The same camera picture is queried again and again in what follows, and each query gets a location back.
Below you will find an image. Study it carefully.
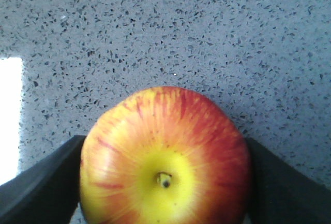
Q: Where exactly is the red yellow apple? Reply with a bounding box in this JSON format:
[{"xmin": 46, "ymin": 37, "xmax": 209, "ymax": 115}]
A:
[{"xmin": 80, "ymin": 86, "xmax": 252, "ymax": 223}]

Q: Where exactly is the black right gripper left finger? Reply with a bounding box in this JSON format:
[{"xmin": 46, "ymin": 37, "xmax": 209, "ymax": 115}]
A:
[{"xmin": 1, "ymin": 135, "xmax": 85, "ymax": 223}]

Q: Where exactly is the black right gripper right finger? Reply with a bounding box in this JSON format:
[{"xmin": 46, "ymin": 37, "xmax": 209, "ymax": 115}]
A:
[{"xmin": 246, "ymin": 138, "xmax": 330, "ymax": 223}]

